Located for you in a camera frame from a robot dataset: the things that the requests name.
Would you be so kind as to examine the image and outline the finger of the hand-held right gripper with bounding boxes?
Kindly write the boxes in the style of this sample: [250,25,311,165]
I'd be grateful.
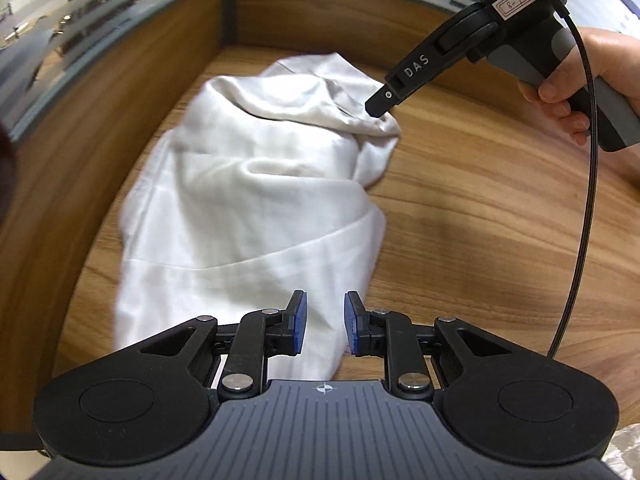
[365,2,497,120]

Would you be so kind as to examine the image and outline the black cable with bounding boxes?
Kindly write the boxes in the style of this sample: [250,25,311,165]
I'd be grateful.
[520,0,601,360]

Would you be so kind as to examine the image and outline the dark brown object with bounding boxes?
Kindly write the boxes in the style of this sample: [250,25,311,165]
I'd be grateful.
[0,127,17,226]

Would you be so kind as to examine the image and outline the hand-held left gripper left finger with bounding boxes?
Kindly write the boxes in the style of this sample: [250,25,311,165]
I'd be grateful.
[112,290,307,402]

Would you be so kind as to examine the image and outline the person's right hand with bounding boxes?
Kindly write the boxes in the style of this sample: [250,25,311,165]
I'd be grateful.
[519,26,640,147]

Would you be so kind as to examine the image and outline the black partition post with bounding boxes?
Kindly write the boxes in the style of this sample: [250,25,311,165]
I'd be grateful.
[220,0,239,49]

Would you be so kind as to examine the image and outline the white shirt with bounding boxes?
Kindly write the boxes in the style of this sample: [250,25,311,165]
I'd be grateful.
[114,52,403,381]

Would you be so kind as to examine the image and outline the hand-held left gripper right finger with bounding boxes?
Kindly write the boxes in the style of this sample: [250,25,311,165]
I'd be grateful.
[344,291,546,403]

